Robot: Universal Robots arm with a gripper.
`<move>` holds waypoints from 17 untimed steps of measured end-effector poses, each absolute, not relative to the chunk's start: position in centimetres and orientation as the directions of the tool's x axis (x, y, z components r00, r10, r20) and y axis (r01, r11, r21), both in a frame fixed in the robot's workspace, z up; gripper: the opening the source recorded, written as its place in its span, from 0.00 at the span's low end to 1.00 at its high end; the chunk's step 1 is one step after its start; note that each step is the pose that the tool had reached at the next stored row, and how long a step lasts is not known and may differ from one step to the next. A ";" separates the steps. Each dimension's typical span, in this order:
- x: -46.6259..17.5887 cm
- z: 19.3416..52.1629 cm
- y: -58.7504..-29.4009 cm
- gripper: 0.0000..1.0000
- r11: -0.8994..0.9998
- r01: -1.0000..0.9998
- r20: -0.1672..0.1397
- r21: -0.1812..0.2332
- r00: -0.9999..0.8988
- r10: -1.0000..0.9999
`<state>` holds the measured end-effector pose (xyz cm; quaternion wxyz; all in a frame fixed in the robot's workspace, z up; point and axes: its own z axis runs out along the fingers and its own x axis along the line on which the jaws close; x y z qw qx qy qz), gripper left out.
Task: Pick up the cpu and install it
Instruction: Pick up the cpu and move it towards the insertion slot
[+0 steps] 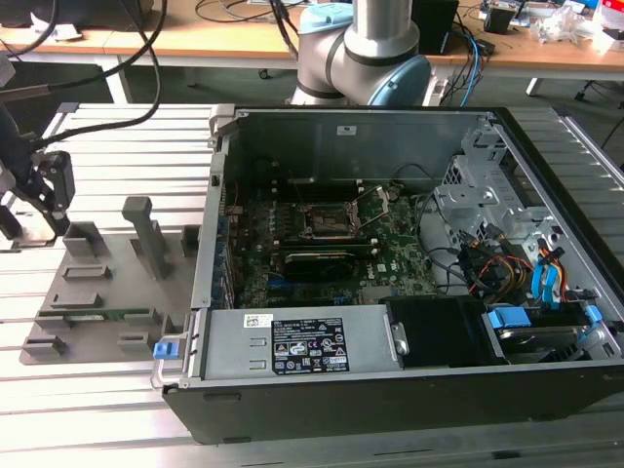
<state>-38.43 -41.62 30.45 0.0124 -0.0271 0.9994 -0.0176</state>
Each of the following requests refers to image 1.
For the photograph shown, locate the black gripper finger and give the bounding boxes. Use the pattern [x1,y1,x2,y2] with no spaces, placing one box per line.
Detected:
[0,193,23,241]
[28,149,76,237]

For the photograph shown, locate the metal locking lever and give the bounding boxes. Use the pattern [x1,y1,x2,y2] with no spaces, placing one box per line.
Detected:
[287,168,316,232]

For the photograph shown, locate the metal socket cover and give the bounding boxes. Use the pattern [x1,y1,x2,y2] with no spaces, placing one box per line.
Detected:
[351,186,394,231]

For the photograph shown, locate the grey parts rack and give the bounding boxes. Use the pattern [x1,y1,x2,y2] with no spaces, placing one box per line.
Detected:
[19,194,202,366]

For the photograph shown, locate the crumpled white paper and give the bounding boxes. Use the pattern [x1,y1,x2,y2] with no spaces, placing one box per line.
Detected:
[28,12,84,43]

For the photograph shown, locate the green RAM stick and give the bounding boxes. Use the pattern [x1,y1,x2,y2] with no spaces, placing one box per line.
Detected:
[38,307,151,323]

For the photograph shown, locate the black bag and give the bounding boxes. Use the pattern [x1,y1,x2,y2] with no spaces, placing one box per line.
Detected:
[0,0,170,30]

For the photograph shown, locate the grey case latch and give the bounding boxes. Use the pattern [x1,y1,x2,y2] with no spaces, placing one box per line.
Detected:
[208,104,240,147]

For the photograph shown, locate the wooden desk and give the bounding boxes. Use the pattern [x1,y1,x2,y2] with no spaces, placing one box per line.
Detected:
[0,21,301,106]
[438,28,624,98]

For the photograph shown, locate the grey power supply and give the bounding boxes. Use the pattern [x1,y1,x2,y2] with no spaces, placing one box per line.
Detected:
[199,305,406,384]

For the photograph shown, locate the black graphics card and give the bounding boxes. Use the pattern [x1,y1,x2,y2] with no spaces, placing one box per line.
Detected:
[282,250,360,283]

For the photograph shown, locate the black RAM slot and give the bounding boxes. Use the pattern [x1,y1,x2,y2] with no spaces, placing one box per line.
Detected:
[271,188,365,198]
[284,234,379,244]
[271,179,365,189]

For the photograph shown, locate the green motherboard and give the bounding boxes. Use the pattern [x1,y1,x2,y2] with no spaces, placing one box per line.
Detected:
[228,179,440,311]

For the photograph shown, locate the black PC case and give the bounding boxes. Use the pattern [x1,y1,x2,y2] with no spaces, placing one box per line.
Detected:
[160,104,624,443]

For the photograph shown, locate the white power strip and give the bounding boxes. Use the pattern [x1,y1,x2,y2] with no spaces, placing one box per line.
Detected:
[422,76,450,107]

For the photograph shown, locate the black box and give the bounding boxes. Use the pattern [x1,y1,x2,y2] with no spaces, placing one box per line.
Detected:
[417,0,460,56]

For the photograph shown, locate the grey metal drive cage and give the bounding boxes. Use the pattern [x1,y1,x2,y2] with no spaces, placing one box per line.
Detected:
[431,124,571,259]

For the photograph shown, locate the hard disk in blue carrier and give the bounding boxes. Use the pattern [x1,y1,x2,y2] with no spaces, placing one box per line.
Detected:
[481,302,610,366]

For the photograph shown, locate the small black container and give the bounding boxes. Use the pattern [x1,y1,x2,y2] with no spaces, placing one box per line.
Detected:
[482,4,519,35]

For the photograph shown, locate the clear plastic bags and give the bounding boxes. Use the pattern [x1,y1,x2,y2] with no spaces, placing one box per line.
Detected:
[529,4,604,46]

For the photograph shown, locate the black chair base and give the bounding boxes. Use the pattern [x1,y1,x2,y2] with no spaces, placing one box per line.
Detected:
[573,77,608,102]

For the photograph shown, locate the blue case clip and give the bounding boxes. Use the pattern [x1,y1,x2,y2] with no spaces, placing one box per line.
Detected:
[583,302,602,338]

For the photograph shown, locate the red white box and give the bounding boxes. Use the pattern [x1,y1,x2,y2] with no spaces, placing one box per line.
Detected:
[597,0,624,53]

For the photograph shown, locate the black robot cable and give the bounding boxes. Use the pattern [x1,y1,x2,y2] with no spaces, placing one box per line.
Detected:
[46,0,157,97]
[26,0,170,147]

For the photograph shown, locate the grey metal handle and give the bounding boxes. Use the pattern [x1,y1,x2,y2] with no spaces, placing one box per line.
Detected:
[149,311,199,391]

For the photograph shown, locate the black wire bundle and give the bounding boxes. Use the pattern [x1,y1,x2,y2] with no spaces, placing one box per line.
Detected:
[412,192,472,296]

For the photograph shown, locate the blue cable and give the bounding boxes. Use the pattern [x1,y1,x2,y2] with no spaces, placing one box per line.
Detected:
[455,26,484,106]

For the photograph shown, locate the coloured power wire bundle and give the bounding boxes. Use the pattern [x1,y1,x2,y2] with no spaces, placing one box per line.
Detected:
[457,233,535,296]

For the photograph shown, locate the blue data wire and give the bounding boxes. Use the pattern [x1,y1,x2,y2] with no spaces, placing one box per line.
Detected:
[539,248,566,313]
[529,260,550,307]

